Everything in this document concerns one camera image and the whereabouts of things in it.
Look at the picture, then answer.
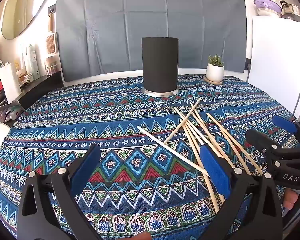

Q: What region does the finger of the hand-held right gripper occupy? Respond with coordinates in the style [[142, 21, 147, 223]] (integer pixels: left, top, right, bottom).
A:
[[272, 115, 300, 152], [245, 129, 300, 160]]

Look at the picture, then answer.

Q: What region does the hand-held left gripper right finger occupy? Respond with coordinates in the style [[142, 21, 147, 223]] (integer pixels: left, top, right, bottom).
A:
[[199, 145, 283, 240]]

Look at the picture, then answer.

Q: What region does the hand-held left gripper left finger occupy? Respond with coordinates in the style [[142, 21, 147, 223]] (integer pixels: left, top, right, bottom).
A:
[[17, 144, 102, 240]]

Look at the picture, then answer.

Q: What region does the bunch of wooden chopsticks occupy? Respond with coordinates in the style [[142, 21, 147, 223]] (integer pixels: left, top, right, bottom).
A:
[[137, 99, 263, 213]]

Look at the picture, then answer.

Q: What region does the black cylindrical utensil holder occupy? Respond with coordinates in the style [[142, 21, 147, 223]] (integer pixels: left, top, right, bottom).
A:
[[141, 37, 180, 97]]

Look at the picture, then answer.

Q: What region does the person's right hand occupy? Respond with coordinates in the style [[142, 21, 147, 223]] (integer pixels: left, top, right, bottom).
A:
[[282, 189, 300, 212]]

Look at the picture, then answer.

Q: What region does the person's left hand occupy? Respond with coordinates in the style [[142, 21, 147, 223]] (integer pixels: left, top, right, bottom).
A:
[[129, 231, 154, 240]]

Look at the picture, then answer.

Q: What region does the blue patterned tablecloth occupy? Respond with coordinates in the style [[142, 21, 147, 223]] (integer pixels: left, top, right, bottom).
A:
[[0, 74, 300, 240]]

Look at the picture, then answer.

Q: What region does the white refrigerator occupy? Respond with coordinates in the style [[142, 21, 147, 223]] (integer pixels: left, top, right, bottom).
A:
[[247, 15, 300, 123]]

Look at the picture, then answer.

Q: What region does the round wooden coaster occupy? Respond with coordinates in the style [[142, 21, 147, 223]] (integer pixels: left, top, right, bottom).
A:
[[204, 76, 223, 85]]

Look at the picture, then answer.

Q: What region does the succulent in white pot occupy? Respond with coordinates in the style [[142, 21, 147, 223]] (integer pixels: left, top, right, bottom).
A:
[[205, 54, 225, 82]]

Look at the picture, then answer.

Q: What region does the black side shelf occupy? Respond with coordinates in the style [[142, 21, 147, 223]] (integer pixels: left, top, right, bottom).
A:
[[0, 71, 64, 115]]

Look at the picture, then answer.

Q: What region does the glass jar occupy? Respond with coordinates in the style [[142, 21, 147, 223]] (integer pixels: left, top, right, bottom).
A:
[[44, 57, 57, 76]]

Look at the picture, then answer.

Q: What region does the stack of white bowls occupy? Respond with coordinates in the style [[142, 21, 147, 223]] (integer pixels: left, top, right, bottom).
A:
[[256, 7, 282, 18]]

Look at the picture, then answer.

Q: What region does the steel pot with lid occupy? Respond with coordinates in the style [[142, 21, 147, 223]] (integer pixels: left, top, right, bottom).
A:
[[280, 0, 300, 23]]

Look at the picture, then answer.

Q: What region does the tall pale spray bottle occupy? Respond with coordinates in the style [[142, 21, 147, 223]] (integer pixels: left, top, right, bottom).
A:
[[25, 44, 40, 80]]

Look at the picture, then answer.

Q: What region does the purple colander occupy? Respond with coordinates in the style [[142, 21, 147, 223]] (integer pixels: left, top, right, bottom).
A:
[[254, 0, 282, 15]]

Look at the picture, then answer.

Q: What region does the wooden hairbrush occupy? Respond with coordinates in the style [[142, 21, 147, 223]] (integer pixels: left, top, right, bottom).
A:
[[45, 14, 57, 54]]

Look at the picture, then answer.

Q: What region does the grey cloth backdrop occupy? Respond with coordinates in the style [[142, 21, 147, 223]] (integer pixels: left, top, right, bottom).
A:
[[54, 0, 248, 82]]

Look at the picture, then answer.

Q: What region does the round wall mirror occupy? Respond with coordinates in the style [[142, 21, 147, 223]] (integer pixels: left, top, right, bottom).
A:
[[0, 0, 54, 40]]

